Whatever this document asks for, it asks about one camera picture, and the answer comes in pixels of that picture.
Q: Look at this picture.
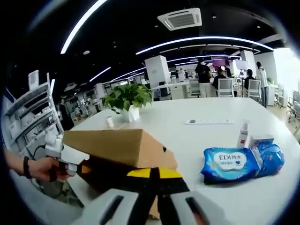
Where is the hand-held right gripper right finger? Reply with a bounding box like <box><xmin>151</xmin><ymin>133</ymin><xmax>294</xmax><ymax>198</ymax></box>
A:
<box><xmin>156</xmin><ymin>166</ymin><xmax>232</xmax><ymax>225</ymax></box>

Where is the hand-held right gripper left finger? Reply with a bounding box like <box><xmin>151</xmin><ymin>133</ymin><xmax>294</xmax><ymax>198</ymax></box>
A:
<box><xmin>71</xmin><ymin>167</ymin><xmax>157</xmax><ymax>225</ymax></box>

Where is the brown cardboard shoe box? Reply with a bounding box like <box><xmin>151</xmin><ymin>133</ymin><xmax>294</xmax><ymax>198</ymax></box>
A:
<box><xmin>61</xmin><ymin>128</ymin><xmax>178</xmax><ymax>220</ymax></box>

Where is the blue wet wipes soft pack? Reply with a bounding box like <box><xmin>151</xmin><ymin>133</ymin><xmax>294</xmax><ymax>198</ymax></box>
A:
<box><xmin>200</xmin><ymin>147</ymin><xmax>261</xmax><ymax>185</ymax></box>

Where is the clear plastic bottle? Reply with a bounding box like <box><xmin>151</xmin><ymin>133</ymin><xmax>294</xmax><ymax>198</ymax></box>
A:
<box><xmin>236</xmin><ymin>119</ymin><xmax>251</xmax><ymax>149</ymax></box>

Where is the white carton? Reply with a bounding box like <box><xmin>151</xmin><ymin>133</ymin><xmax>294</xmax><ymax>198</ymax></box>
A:
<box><xmin>247</xmin><ymin>134</ymin><xmax>275</xmax><ymax>149</ymax></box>

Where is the person's left hand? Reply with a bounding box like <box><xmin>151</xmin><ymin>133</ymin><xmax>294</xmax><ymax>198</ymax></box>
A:
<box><xmin>28</xmin><ymin>157</ymin><xmax>70</xmax><ymax>182</ymax></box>

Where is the black wristband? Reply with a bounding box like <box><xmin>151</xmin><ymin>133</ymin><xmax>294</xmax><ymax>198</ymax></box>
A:
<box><xmin>22</xmin><ymin>156</ymin><xmax>33</xmax><ymax>180</ymax></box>

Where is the grey metal shelf rack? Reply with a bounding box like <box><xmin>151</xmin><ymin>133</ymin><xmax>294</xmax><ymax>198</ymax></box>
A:
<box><xmin>1</xmin><ymin>70</ymin><xmax>65</xmax><ymax>155</ymax></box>

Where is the small white square device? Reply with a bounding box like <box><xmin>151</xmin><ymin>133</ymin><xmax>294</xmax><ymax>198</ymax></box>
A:
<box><xmin>28</xmin><ymin>69</ymin><xmax>40</xmax><ymax>90</ymax></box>

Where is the green plant in white pot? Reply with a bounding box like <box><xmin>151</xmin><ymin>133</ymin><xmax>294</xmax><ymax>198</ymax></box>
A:
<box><xmin>102</xmin><ymin>83</ymin><xmax>153</xmax><ymax>122</ymax></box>

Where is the curved ceiling light strip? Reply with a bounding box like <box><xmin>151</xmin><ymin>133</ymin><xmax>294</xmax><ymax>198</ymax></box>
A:
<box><xmin>60</xmin><ymin>0</ymin><xmax>108</xmax><ymax>54</ymax></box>
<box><xmin>135</xmin><ymin>36</ymin><xmax>275</xmax><ymax>56</ymax></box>

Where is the crumpled blue plastic pack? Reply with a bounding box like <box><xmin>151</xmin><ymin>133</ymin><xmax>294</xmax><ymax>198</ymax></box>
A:
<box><xmin>255</xmin><ymin>142</ymin><xmax>286</xmax><ymax>178</ymax></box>

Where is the white office desk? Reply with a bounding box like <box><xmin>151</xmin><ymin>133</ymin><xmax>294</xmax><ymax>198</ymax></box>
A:
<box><xmin>152</xmin><ymin>81</ymin><xmax>191</xmax><ymax>101</ymax></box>

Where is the white mesh office chair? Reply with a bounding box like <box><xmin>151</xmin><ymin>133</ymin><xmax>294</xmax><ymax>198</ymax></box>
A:
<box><xmin>247</xmin><ymin>79</ymin><xmax>262</xmax><ymax>103</ymax></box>
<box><xmin>217</xmin><ymin>78</ymin><xmax>235</xmax><ymax>97</ymax></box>

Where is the white square pillar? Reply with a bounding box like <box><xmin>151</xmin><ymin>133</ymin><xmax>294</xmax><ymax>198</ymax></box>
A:
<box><xmin>144</xmin><ymin>55</ymin><xmax>171</xmax><ymax>89</ymax></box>

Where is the ceiling air conditioner vent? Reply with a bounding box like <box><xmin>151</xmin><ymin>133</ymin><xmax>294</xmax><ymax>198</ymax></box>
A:
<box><xmin>157</xmin><ymin>8</ymin><xmax>203</xmax><ymax>31</ymax></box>

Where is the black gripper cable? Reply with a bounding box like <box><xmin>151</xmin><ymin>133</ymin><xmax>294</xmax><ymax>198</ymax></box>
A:
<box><xmin>31</xmin><ymin>143</ymin><xmax>49</xmax><ymax>160</ymax></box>

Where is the white table cable cover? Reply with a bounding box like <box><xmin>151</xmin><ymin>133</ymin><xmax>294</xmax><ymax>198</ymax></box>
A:
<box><xmin>183</xmin><ymin>119</ymin><xmax>234</xmax><ymax>125</ymax></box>

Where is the purple wall screen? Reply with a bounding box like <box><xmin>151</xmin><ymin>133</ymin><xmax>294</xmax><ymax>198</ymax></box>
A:
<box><xmin>211</xmin><ymin>56</ymin><xmax>229</xmax><ymax>67</ymax></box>

